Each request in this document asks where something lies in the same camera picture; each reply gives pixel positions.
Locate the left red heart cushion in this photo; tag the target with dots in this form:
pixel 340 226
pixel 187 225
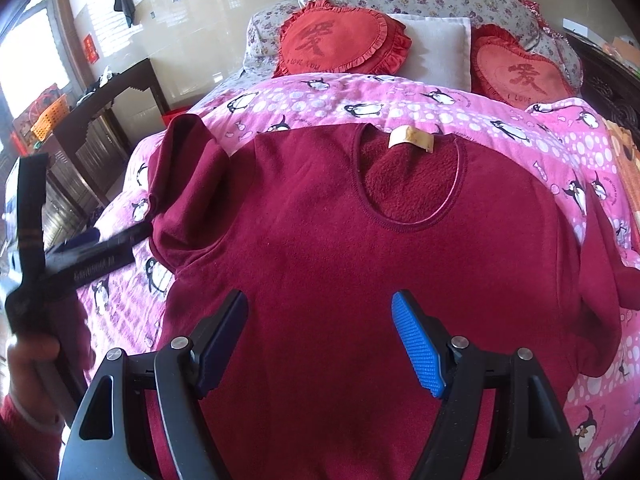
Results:
pixel 322 37

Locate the floral bedding roll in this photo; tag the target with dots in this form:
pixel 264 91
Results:
pixel 522 18

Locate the pink penguin quilt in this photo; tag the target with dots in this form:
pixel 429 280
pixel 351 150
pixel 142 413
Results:
pixel 559 143

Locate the dark red fleece sweater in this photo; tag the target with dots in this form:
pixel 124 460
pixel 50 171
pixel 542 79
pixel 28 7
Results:
pixel 319 227

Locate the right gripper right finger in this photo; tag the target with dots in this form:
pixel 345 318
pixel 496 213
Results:
pixel 529 437

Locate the white pillow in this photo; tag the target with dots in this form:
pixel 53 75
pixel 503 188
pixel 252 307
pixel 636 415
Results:
pixel 440 53

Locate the red heart cushion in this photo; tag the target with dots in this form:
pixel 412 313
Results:
pixel 502 70
pixel 322 37

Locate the orange cartoon blanket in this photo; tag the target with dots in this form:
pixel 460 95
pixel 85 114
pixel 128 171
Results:
pixel 627 159

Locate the dark carved wooden headboard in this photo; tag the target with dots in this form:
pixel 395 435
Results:
pixel 611 89

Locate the right red heart cushion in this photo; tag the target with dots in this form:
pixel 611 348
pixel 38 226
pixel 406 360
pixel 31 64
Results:
pixel 502 70

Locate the dark wooden side table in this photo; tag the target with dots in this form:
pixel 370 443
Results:
pixel 89 152

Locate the dark cloth on wall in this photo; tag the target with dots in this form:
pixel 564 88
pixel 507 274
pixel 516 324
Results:
pixel 127 8

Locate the left hand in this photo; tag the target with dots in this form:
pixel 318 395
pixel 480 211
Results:
pixel 26 387

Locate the red sleeve forearm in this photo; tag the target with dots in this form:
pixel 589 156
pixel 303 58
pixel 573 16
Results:
pixel 40 443

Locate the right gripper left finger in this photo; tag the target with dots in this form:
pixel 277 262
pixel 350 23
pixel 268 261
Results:
pixel 111 435

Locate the orange basket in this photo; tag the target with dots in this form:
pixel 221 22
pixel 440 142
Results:
pixel 50 118

